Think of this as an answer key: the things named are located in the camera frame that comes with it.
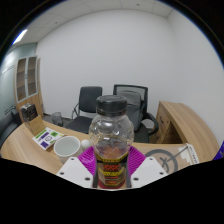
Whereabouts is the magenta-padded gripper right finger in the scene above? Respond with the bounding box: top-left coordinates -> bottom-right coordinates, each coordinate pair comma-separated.
126,146 -> 168,189

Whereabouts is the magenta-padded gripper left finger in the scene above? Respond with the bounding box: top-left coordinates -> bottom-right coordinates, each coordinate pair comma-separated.
56,146 -> 98,188

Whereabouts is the clear black-capped drink bottle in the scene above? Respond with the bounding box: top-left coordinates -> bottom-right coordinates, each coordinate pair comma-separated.
88,94 -> 135,191

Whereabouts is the card with grey circle print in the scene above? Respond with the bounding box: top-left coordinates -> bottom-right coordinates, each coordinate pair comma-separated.
144,143 -> 200,174

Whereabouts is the grey and white cup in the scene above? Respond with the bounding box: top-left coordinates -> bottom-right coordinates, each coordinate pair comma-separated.
53,135 -> 92,164

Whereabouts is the white sticker sheet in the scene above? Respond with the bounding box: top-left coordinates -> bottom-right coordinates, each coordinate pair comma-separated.
32,127 -> 65,150

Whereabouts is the grey waste bin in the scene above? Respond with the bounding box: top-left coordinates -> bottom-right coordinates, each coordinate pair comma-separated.
51,111 -> 64,127

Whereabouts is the tan cardboard box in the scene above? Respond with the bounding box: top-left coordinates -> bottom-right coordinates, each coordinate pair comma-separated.
25,114 -> 46,136

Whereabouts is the black mesh-back office chair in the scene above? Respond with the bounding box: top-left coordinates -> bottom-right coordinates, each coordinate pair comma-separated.
112,83 -> 160,144

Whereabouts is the purple standing card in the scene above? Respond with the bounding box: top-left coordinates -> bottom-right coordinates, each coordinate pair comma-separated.
214,139 -> 224,161

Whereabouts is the black armchair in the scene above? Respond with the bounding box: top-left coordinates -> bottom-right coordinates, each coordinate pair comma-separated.
0,108 -> 23,148

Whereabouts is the wooden shelf cabinet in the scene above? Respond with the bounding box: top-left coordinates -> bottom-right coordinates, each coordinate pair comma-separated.
13,54 -> 44,115

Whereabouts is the ceiling light panel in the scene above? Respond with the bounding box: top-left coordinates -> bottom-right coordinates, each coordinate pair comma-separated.
13,29 -> 29,46

